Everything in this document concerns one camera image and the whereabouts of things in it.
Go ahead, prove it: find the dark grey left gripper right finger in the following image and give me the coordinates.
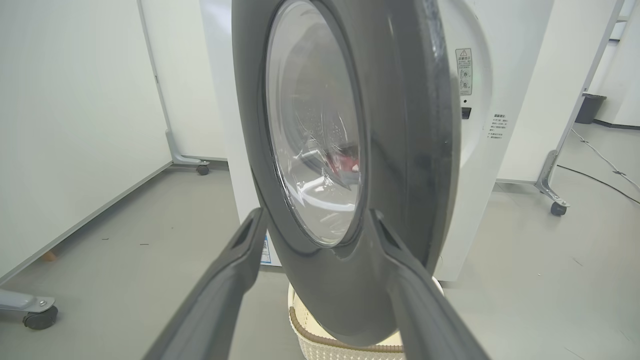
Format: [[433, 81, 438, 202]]
[[369, 209, 491, 360]]

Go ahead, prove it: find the white floor cable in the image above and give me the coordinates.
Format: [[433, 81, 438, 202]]
[[570, 128, 640, 192]]

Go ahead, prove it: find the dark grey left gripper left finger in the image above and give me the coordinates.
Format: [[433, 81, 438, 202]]
[[142, 207, 268, 360]]

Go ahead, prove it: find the cream perforated laundry basket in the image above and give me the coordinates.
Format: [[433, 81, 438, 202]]
[[287, 277, 446, 360]]

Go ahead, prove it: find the white partition panel on casters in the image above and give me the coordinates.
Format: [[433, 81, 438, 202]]
[[137, 0, 228, 176], [0, 0, 173, 331], [495, 0, 626, 217]]

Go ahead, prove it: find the white front-load washing machine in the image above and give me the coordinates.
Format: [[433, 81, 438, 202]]
[[199, 0, 555, 283]]

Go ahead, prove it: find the red white-striped garment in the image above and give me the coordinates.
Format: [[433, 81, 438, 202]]
[[325, 145, 362, 176]]

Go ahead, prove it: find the dark grey waste bin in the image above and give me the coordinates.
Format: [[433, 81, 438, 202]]
[[575, 92, 607, 125]]

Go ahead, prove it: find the grey washing machine door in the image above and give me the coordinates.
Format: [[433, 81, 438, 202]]
[[231, 0, 462, 348]]

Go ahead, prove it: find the black floor cable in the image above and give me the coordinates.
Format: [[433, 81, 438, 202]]
[[556, 165, 640, 206]]

